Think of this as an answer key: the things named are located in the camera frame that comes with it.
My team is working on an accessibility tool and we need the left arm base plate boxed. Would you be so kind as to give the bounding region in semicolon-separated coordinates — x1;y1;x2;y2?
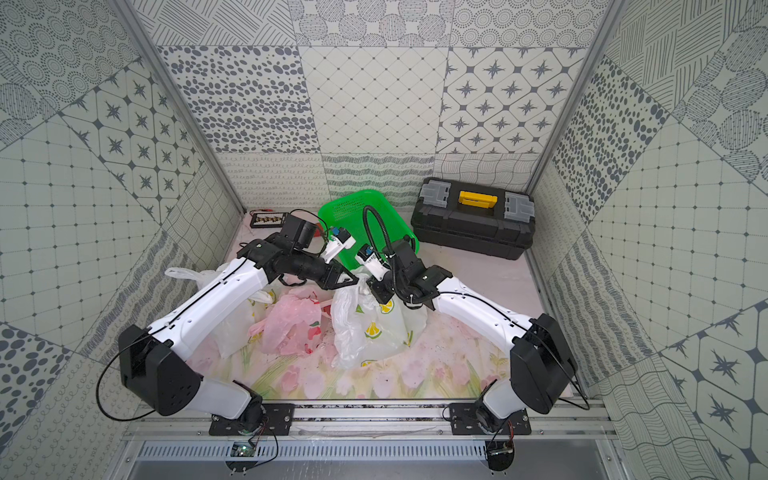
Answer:
208;403;295;437

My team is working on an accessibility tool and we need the lemon print plastic bag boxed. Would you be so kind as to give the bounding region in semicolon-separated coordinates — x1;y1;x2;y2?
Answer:
165;262;277;359

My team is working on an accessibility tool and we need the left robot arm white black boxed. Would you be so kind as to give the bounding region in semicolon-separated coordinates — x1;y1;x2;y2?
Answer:
116;214;357;432

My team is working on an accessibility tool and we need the black screw bit case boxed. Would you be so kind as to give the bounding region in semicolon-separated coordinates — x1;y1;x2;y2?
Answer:
249;211;287;229

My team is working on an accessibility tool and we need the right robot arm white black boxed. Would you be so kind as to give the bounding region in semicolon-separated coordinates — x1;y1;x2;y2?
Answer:
356;239;577;422

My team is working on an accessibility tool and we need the pink plastic bag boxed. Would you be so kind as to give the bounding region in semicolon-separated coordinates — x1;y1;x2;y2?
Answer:
248;284;333;356

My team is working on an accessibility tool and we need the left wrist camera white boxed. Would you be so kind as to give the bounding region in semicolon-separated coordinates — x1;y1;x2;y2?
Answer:
321;227;356;264

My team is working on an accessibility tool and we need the green plastic basket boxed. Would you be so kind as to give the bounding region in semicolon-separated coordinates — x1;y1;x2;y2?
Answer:
318;189;420;270

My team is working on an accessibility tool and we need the black toolbox yellow handle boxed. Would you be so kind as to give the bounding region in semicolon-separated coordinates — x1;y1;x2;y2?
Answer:
411;177;535;260

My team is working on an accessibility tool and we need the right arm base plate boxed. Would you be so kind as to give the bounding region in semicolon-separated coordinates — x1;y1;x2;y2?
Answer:
444;402;532;435

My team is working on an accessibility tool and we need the aluminium front rail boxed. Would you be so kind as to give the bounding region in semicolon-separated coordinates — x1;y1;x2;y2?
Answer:
122;398;619;442

